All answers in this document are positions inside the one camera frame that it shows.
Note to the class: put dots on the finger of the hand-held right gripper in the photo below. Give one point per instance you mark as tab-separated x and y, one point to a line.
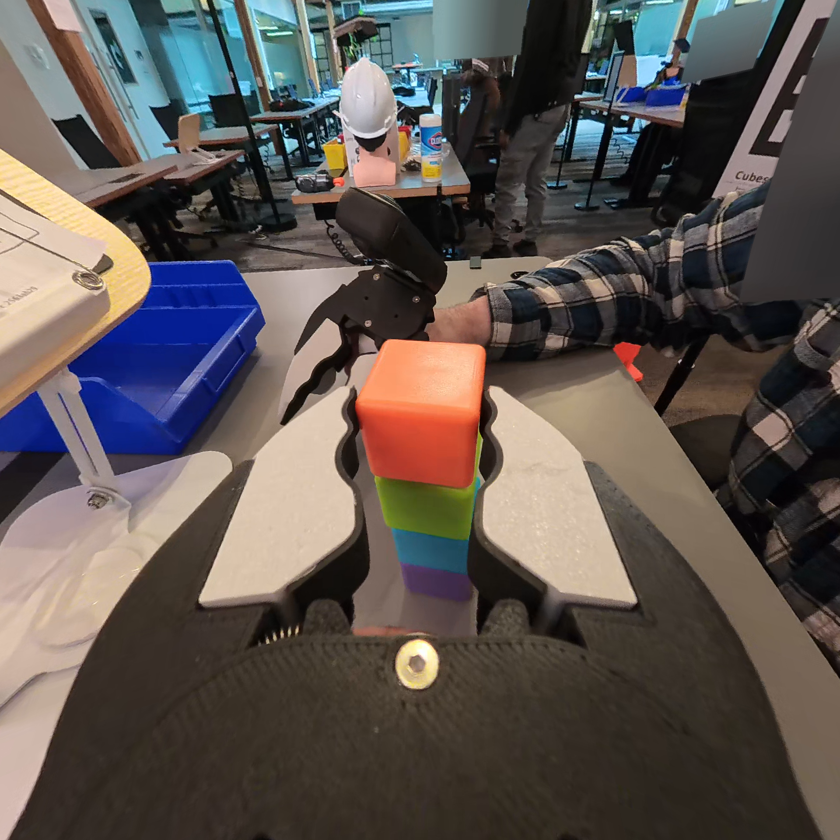
300	371
362	367

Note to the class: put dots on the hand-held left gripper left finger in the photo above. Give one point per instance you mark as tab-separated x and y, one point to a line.
289	518

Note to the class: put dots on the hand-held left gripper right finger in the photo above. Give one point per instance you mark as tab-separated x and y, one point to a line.
551	518

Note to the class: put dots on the orange cube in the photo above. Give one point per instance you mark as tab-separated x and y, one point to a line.
420	407

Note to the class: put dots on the cyan cube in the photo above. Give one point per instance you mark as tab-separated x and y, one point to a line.
433	551

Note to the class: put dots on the lime green cube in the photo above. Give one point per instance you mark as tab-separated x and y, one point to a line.
426	508

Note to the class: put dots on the purple cube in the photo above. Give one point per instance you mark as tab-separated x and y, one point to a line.
436	584

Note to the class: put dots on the blue plastic bin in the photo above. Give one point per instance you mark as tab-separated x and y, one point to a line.
164	367

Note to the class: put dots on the person's right forearm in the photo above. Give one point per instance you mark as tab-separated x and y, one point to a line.
623	295

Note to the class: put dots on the grey desk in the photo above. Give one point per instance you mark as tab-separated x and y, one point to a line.
590	407

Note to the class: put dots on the wooden office table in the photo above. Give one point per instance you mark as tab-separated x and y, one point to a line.
394	190

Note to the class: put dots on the pink mannequin head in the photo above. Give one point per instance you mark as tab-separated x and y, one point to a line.
377	167

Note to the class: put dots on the white wipes canister yellow label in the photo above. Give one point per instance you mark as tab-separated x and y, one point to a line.
430	151

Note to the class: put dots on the small yellow bin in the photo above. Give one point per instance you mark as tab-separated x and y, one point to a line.
334	154

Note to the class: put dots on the red floor marker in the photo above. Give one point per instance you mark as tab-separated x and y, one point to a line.
630	359

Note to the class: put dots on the black office chair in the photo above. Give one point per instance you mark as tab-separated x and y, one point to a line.
476	151

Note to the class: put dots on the white hard hat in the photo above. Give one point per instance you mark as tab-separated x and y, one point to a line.
367	98

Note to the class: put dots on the black floor lamp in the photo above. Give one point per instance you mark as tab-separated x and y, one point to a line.
249	131

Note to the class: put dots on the dark wooden table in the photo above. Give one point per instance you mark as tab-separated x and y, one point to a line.
197	161

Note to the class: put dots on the person's plaid shirt torso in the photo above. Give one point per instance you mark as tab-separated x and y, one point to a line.
787	459

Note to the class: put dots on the beige wooden chair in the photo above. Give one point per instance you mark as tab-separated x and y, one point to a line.
190	131

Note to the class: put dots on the printed instruction sheet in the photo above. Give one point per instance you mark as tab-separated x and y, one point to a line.
33	243

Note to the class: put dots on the wooden pillar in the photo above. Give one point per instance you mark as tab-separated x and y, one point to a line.
85	85

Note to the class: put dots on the white black standing banner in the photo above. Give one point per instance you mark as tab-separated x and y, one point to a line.
787	79

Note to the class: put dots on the white wall notice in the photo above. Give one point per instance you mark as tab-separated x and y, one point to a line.
65	13

